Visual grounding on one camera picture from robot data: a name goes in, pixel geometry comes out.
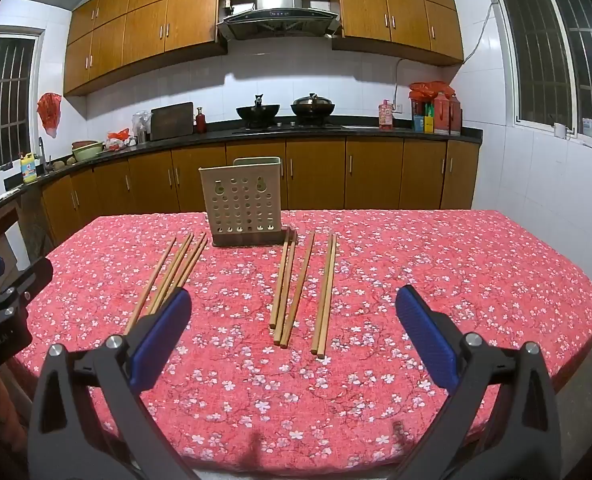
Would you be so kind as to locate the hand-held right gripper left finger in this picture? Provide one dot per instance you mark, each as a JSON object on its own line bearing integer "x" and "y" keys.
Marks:
{"x": 161, "y": 335}

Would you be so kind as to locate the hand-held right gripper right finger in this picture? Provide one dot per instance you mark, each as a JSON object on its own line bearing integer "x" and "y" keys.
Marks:
{"x": 426, "y": 340}

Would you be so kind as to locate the beige perforated chopstick holder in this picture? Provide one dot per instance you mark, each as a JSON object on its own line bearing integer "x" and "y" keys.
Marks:
{"x": 243, "y": 205}

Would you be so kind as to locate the red floral tablecloth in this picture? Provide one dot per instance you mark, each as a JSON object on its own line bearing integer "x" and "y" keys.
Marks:
{"x": 426, "y": 260}

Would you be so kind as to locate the yellow detergent bottle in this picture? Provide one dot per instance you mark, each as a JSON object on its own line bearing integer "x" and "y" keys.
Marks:
{"x": 28, "y": 170}

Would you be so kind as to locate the kitchen faucet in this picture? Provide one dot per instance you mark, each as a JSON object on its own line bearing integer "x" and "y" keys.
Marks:
{"x": 41, "y": 147}

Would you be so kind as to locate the green basin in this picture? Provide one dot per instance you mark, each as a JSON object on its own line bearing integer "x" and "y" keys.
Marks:
{"x": 88, "y": 151}

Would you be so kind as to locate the small red plastic bag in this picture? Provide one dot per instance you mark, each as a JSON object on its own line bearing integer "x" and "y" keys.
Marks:
{"x": 118, "y": 136}

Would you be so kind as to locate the red plastic bag on hook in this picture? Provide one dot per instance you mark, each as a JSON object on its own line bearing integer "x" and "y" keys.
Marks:
{"x": 49, "y": 107}

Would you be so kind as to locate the wooden base cabinets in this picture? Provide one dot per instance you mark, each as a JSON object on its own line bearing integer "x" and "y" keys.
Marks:
{"x": 376, "y": 175}

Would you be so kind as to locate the clear plastic bag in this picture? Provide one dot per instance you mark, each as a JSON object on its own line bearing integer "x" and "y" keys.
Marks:
{"x": 140, "y": 121}

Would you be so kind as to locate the black kitchen countertop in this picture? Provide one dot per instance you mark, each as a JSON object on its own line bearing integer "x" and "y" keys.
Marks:
{"x": 216, "y": 137}

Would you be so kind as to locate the dark wooden cutting board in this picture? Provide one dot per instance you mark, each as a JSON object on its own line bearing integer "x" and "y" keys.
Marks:
{"x": 172, "y": 121}

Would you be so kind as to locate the yellow box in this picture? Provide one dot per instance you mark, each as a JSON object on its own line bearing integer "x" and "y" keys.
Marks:
{"x": 428, "y": 125}

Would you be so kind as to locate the red bottle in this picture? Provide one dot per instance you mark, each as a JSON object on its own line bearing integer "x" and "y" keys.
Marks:
{"x": 201, "y": 122}

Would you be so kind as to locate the blue box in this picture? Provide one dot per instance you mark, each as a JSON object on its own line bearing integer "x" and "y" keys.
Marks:
{"x": 418, "y": 123}

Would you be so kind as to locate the pink detergent bottle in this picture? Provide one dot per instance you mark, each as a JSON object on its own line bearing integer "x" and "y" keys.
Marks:
{"x": 385, "y": 116}

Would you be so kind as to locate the gas stove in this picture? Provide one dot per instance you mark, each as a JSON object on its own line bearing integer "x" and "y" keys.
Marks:
{"x": 286, "y": 125}

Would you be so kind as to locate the white cup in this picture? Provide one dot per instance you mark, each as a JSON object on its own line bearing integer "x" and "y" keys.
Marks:
{"x": 559, "y": 130}

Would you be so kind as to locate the red bag over canisters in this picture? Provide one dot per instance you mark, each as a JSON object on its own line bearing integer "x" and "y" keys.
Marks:
{"x": 426, "y": 89}

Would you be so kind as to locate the black wok with lid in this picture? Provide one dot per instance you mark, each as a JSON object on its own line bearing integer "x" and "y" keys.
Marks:
{"x": 312, "y": 106}

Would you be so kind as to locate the white packet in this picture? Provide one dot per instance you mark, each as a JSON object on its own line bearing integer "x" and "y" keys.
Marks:
{"x": 590, "y": 128}

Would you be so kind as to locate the large barred window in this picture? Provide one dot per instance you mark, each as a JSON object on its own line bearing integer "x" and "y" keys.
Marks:
{"x": 541, "y": 50}

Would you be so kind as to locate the steel range hood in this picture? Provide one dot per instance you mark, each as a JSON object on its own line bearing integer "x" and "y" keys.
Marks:
{"x": 278, "y": 15}

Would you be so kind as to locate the barred window with narrow frame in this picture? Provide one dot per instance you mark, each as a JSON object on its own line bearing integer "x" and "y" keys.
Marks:
{"x": 6, "y": 105}

